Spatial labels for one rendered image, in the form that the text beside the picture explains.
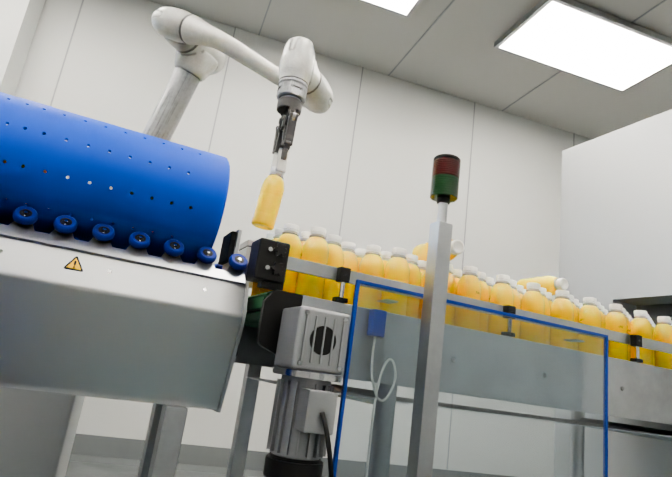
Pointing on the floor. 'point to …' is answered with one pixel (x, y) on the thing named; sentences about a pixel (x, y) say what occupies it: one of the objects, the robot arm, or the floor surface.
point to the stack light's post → (430, 352)
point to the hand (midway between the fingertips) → (279, 163)
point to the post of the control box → (243, 422)
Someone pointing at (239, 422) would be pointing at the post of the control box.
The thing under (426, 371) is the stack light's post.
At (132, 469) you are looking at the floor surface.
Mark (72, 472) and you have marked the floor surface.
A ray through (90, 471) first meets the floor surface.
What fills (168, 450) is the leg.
